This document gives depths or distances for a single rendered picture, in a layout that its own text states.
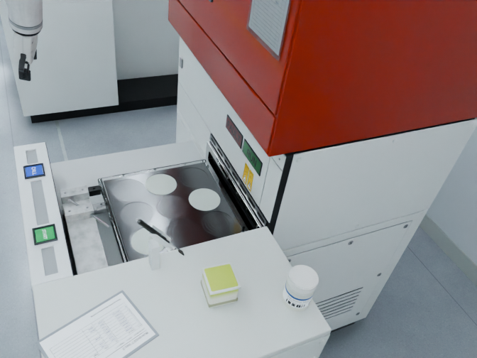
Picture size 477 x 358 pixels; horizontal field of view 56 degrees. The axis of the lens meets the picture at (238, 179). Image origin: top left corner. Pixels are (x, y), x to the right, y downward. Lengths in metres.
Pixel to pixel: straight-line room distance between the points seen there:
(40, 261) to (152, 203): 0.37
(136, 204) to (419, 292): 1.71
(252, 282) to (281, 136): 0.37
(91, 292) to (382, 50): 0.87
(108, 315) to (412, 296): 1.83
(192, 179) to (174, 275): 0.44
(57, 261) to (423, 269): 2.06
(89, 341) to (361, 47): 0.87
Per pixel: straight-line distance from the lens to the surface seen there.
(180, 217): 1.36
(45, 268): 1.20
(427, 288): 2.67
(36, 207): 1.35
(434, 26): 1.17
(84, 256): 1.31
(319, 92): 1.05
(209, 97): 1.53
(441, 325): 2.56
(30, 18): 1.34
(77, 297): 1.13
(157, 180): 1.48
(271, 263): 1.20
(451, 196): 2.78
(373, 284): 2.01
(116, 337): 1.06
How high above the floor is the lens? 1.89
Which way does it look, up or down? 41 degrees down
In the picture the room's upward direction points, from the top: 9 degrees clockwise
